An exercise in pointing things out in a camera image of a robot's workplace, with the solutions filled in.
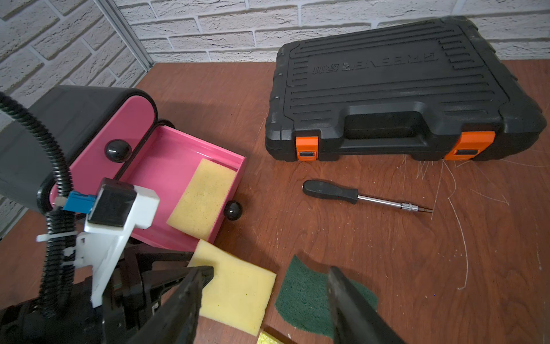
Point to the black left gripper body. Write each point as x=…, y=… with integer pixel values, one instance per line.
x=143, y=281

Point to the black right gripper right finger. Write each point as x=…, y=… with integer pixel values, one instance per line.
x=353, y=319

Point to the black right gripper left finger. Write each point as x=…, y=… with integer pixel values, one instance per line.
x=175, y=322

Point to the green yellow scouring sponge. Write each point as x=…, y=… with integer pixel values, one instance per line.
x=303, y=302

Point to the pale yellow foam sponge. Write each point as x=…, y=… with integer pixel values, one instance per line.
x=200, y=204
x=239, y=292

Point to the pink drawer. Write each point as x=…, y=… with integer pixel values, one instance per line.
x=116, y=146
x=166, y=164

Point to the black drawer cabinet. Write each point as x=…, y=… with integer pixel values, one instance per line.
x=26, y=171

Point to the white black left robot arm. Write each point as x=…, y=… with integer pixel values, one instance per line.
x=58, y=220

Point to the black plastic tool case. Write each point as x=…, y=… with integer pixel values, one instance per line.
x=429, y=90

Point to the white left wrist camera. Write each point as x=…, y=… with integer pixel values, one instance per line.
x=110, y=217

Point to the aluminium corner frame post left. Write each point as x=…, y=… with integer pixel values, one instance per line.
x=115, y=17

